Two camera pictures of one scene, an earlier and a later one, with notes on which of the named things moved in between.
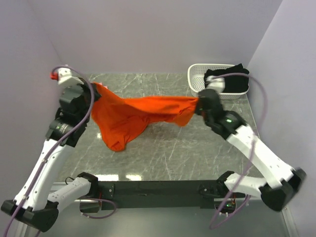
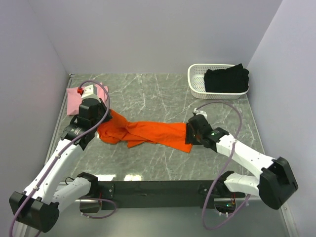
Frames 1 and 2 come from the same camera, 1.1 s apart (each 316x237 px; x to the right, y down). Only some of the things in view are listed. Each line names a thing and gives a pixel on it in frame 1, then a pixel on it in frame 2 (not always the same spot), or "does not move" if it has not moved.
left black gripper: x=97 y=95 → x=102 y=106
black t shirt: x=236 y=78 does not move
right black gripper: x=197 y=108 → x=189 y=138
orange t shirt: x=122 y=121 → x=169 y=134
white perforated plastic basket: x=196 y=75 does not move
